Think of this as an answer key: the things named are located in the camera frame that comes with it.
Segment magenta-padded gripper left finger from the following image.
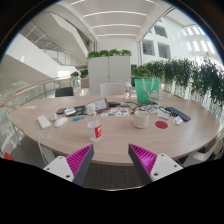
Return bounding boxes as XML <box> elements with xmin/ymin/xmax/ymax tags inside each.
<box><xmin>43</xmin><ymin>143</ymin><xmax>95</xmax><ymax>187</ymax></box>

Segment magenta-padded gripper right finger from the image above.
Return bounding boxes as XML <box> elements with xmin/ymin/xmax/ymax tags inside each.
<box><xmin>127</xmin><ymin>143</ymin><xmax>184</xmax><ymax>186</ymax></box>

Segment clear red-labelled water bottle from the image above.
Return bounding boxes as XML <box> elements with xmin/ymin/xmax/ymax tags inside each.
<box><xmin>85</xmin><ymin>103</ymin><xmax>103</xmax><ymax>143</ymax></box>

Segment flat round red coaster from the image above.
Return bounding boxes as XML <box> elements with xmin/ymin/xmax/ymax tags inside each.
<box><xmin>154</xmin><ymin>120</ymin><xmax>169</xmax><ymax>130</ymax></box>

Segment white computer mouse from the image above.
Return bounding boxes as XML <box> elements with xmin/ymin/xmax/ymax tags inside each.
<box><xmin>53</xmin><ymin>116</ymin><xmax>69</xmax><ymax>128</ymax></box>

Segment white grid-pattern mug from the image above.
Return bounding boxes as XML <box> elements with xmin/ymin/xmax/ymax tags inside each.
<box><xmin>133</xmin><ymin>110</ymin><xmax>150</xmax><ymax>130</ymax></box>

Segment white power strip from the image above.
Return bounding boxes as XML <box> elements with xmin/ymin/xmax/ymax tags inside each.
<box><xmin>36</xmin><ymin>114</ymin><xmax>52</xmax><ymax>131</ymax></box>

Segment white wipe packet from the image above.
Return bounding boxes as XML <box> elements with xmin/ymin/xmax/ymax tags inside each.
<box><xmin>156</xmin><ymin>109</ymin><xmax>171</xmax><ymax>120</ymax></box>

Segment small clear plastic packet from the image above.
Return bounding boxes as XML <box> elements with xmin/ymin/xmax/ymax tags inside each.
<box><xmin>172</xmin><ymin>115</ymin><xmax>184</xmax><ymax>126</ymax></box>

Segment small white card box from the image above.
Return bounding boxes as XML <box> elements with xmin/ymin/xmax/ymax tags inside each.
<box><xmin>64</xmin><ymin>107</ymin><xmax>77</xmax><ymax>117</ymax></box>

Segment black mouse pad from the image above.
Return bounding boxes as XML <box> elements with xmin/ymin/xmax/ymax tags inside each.
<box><xmin>66</xmin><ymin>105</ymin><xmax>88</xmax><ymax>117</ymax></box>

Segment dark blue keyboard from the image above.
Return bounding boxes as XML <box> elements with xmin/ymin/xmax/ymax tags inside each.
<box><xmin>164</xmin><ymin>106</ymin><xmax>192</xmax><ymax>123</ymax></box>

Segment colourful sticker sheet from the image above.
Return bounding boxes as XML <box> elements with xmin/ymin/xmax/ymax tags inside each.
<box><xmin>100</xmin><ymin>108</ymin><xmax>130</xmax><ymax>118</ymax></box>

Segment black chair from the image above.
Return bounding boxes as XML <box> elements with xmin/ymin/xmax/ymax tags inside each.
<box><xmin>54</xmin><ymin>86</ymin><xmax>74</xmax><ymax>98</ymax></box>

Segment green tote bag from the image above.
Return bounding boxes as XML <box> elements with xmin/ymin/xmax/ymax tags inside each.
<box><xmin>134</xmin><ymin>77</ymin><xmax>161</xmax><ymax>105</ymax></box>

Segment clear white-lidded shaker bottle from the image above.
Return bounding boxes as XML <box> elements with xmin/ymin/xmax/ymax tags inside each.
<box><xmin>122</xmin><ymin>80</ymin><xmax>133</xmax><ymax>104</ymax></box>

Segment brown planter with plants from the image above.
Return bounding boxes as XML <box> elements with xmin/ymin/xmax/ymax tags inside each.
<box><xmin>70</xmin><ymin>68</ymin><xmax>90</xmax><ymax>89</ymax></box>

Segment glass railing wooden handrail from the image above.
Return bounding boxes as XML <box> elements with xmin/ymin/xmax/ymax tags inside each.
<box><xmin>0</xmin><ymin>75</ymin><xmax>73</xmax><ymax>111</ymax></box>

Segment white chair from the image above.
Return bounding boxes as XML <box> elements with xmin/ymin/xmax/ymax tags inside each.
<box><xmin>99</xmin><ymin>82</ymin><xmax>125</xmax><ymax>97</ymax></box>

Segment white cabinet with plants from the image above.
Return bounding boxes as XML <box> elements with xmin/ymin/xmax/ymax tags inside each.
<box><xmin>86</xmin><ymin>48</ymin><xmax>133</xmax><ymax>96</ymax></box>

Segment row of green hedge plants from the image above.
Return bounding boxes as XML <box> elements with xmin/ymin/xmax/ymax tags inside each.
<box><xmin>145</xmin><ymin>54</ymin><xmax>224</xmax><ymax>111</ymax></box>

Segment ceiling strip lights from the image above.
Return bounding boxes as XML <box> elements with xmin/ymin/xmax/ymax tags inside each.
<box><xmin>69</xmin><ymin>0</ymin><xmax>156</xmax><ymax>38</ymax></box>

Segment white power strip cable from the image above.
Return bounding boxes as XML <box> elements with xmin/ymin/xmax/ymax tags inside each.
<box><xmin>37</xmin><ymin>128</ymin><xmax>51</xmax><ymax>164</ymax></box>

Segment tangled black cables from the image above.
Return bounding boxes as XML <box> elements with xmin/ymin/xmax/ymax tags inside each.
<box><xmin>128</xmin><ymin>101</ymin><xmax>168</xmax><ymax>116</ymax></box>

